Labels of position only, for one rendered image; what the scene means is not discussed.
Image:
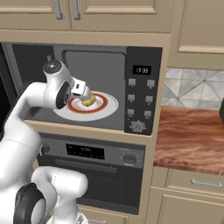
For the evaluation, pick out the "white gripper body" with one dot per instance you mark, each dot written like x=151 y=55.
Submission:
x=87 y=93

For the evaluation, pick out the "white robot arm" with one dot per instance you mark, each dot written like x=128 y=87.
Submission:
x=20 y=145

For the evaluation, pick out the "yellow potato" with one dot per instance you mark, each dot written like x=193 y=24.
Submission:
x=91 y=101

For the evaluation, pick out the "black microwave oven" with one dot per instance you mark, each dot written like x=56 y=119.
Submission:
x=143 y=96

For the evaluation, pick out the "black microwave door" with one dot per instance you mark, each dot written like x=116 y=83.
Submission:
x=4 y=96

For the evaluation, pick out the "black oven knob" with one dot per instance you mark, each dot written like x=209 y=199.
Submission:
x=129 y=159
x=45 y=149

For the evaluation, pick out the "black built-in oven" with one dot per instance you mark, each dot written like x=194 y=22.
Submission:
x=116 y=180

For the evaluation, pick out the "beige drawer front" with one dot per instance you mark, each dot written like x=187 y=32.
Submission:
x=180 y=178

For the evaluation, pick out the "beige drawer below oven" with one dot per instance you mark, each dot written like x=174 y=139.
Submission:
x=116 y=217

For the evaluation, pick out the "beige tall cupboard door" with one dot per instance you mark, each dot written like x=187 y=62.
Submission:
x=201 y=29

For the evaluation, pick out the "dark green object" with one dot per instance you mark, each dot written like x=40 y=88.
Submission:
x=222 y=108

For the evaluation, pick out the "beige lower cupboard door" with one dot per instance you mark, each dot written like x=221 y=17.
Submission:
x=186 y=208

